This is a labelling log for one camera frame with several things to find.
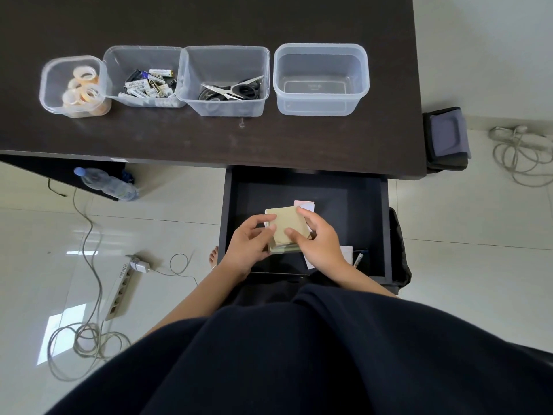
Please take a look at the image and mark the person's left hand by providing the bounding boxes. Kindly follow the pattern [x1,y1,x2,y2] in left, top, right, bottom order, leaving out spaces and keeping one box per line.
[221,214,277,280]

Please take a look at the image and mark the person's right hand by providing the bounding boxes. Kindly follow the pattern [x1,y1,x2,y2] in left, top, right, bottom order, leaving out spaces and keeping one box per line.
[284,206,347,280]

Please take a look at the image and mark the beige sticky note pad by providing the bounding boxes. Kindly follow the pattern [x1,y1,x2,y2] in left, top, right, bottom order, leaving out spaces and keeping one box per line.
[264,206,312,255]

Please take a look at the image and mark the person's left forearm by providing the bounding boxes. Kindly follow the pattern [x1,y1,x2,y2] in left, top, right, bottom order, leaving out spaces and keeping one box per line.
[143,264,252,338]

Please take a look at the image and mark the person's right forearm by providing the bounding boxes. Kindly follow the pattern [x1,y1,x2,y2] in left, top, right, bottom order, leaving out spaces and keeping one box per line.
[322,260,399,299]

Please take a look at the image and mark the white paper sheet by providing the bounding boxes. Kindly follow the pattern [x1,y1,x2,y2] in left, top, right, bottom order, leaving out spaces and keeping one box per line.
[302,245,353,271]

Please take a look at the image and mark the black desk drawer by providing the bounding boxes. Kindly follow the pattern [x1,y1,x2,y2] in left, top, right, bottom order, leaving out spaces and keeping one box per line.
[217,166,394,294]

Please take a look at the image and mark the black plastic bag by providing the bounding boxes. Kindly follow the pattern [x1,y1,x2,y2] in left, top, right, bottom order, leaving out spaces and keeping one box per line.
[388,207,412,291]

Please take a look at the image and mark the person's dark navy garment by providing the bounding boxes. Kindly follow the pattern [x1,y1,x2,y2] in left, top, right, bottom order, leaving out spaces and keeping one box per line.
[44,276,553,415]

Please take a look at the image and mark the large clear plastic container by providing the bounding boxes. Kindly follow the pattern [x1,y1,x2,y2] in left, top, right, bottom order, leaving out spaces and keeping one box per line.
[273,43,370,116]

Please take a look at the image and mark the clear plastic water bottle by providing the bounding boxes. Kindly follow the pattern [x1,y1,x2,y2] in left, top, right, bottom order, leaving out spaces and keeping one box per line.
[73,167,140,202]

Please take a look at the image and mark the black and grey bag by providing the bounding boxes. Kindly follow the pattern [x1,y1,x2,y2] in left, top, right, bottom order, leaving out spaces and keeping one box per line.
[422,107,472,172]

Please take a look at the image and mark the pile of batteries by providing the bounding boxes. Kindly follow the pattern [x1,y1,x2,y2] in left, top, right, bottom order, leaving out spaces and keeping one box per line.
[118,69,179,105]

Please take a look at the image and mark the pile of clear tape rolls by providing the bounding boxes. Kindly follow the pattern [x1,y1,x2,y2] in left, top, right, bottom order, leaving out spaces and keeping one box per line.
[61,65,111,116]

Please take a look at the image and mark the small clear plastic container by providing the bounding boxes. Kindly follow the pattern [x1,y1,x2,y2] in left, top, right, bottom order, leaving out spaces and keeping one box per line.
[39,55,112,119]

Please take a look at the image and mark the thin white charger cable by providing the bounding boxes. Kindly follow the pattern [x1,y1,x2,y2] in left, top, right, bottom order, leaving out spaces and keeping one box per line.
[149,253,199,287]

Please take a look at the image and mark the black handled scissors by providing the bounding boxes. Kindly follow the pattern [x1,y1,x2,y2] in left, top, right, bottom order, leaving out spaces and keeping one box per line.
[198,75,265,103]
[201,81,262,101]

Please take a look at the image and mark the grey coiled cable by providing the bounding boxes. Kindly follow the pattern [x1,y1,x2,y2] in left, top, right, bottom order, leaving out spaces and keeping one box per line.
[46,187,133,382]

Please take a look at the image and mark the white power strip with cable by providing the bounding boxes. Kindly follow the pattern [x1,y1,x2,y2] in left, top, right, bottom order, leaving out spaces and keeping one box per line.
[489,124,553,188]

